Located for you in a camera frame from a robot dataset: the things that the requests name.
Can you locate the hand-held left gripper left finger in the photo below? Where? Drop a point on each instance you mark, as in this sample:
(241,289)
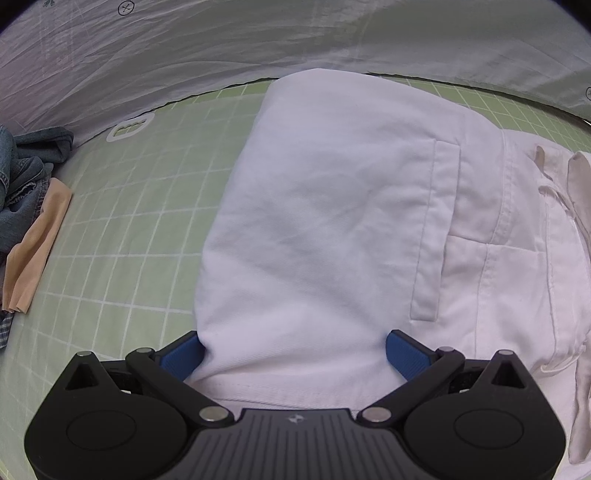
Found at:
(182,359)

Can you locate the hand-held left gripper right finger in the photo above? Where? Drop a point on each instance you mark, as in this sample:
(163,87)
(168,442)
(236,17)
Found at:
(406,356)

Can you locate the white pants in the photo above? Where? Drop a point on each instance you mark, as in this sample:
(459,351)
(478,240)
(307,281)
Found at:
(346,207)

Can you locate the blue plaid cloth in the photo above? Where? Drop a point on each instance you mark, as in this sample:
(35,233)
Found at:
(3,330)

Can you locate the beige cloth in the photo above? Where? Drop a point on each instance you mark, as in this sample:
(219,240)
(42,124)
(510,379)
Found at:
(37,240)

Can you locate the blue denim garment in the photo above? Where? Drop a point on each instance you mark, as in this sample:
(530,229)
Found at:
(23,180)

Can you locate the carrot printed grey sheet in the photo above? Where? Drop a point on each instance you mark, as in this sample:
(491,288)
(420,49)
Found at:
(277,37)

